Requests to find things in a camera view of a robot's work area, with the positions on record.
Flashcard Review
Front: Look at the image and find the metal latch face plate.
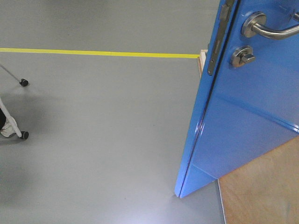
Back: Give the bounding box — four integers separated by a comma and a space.
207, 0, 235, 76

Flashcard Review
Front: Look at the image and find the plywood platform of blue door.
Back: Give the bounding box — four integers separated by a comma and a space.
197, 49, 299, 224

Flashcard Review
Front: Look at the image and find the white wooden edge beam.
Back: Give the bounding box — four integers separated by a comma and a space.
199, 49, 207, 71

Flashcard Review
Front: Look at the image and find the blue door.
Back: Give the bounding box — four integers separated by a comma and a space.
175, 0, 299, 198

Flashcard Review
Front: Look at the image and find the silver lever door handle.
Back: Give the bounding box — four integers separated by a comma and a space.
241, 11, 299, 40

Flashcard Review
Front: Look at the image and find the seated person in black trousers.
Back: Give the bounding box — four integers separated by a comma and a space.
0, 110, 15, 138

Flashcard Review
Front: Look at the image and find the silver thumb-turn lock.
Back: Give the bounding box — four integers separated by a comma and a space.
231, 45, 256, 68

